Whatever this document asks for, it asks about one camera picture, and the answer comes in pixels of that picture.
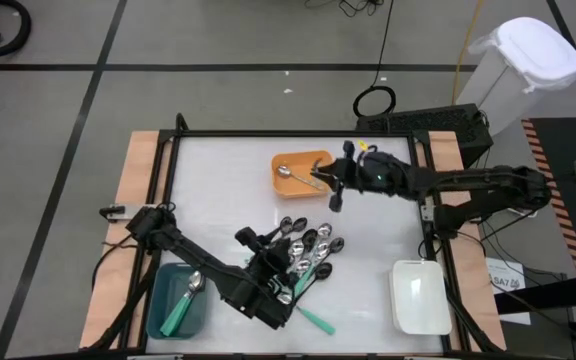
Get black computer case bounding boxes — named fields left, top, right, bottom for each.
left=355, top=103, right=495, bottom=170

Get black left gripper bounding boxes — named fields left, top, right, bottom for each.
left=234, top=226, right=295, bottom=302

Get black vacuum hose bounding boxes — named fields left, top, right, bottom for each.
left=0, top=0, right=33, bottom=58

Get black coiled cable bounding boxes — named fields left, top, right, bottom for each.
left=352, top=0, right=398, bottom=119

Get green-handled silver spoon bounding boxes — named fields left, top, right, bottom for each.
left=160, top=272, right=207, bottom=337
left=276, top=292, right=337, bottom=337
left=291, top=241, right=331, bottom=297
left=167, top=272, right=208, bottom=334

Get teal plastic bin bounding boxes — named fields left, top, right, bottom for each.
left=147, top=262, right=209, bottom=342

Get yellow cable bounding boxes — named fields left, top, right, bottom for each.
left=450, top=0, right=485, bottom=106

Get orange plastic bin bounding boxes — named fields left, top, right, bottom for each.
left=270, top=149, right=337, bottom=200

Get white plastic bin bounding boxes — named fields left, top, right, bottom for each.
left=388, top=258, right=454, bottom=337

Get black beam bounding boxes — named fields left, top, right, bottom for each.
left=492, top=287, right=576, bottom=317

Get black diagonal frame strut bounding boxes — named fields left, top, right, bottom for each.
left=443, top=279, right=502, bottom=354
left=87, top=239, right=162, bottom=351

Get white trash can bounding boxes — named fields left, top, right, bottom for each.
left=455, top=16, right=576, bottom=137

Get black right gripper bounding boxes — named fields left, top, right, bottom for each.
left=309, top=139, right=405, bottom=213

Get hazard striped black mat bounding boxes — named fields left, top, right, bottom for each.
left=520, top=117, right=576, bottom=276

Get white paper label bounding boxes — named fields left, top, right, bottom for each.
left=486, top=256, right=533, bottom=327

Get gray metal mounting plate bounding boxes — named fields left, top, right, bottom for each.
left=420, top=195, right=442, bottom=222
left=99, top=203, right=160, bottom=222

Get tangled black cables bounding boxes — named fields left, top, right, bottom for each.
left=303, top=0, right=385, bottom=19

